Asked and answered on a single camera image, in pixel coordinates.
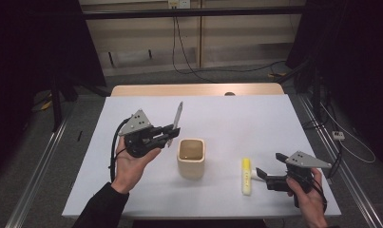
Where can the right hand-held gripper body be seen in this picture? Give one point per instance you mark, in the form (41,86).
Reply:
(301,175)

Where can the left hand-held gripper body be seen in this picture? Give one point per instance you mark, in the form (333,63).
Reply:
(138,139)

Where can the white pen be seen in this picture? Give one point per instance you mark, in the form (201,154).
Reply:
(178,113)

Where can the yellow highlighter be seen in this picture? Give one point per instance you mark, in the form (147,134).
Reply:
(246,177)

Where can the beige square pen cup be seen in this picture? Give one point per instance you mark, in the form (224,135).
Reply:
(191,164)

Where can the person's right hand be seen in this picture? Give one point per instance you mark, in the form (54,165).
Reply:
(309,202)

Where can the person's left hand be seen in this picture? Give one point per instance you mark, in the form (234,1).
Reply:
(130,171)

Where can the wooden table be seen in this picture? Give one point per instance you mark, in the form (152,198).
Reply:
(179,90)

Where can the white power strip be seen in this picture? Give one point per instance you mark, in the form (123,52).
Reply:
(338,136)

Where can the black metal stand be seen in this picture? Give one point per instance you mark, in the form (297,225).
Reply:
(56,104)
(315,95)

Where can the dark curtain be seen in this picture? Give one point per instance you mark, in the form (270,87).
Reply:
(354,63)
(27,63)

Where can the black horizontal bar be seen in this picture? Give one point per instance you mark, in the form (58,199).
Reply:
(195,12)

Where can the aluminium floor rail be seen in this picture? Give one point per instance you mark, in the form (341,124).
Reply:
(341,148)
(37,174)

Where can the white wall socket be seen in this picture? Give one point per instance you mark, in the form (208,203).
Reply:
(179,3)

